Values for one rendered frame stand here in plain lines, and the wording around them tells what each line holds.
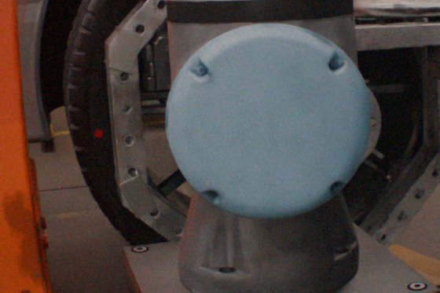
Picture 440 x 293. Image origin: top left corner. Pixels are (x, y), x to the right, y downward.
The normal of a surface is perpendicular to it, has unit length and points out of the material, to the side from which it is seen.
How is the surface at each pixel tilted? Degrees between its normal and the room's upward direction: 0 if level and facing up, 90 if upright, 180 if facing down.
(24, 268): 90
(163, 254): 0
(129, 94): 90
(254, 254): 72
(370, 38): 90
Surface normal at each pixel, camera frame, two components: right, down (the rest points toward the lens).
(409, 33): 0.22, 0.18
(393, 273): -0.07, -0.98
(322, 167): -0.02, 0.33
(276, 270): 0.03, -0.10
